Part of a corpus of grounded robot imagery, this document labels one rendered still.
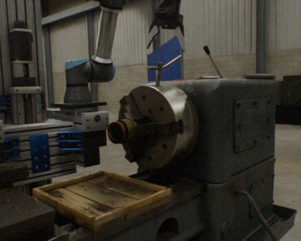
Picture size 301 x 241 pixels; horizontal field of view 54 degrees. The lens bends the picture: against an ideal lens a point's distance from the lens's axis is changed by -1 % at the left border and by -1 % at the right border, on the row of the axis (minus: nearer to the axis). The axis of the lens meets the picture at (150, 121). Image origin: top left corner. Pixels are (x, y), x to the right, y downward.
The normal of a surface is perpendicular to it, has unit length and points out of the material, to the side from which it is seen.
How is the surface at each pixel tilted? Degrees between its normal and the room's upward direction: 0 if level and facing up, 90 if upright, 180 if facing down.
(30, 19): 90
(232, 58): 90
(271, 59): 90
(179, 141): 104
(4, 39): 90
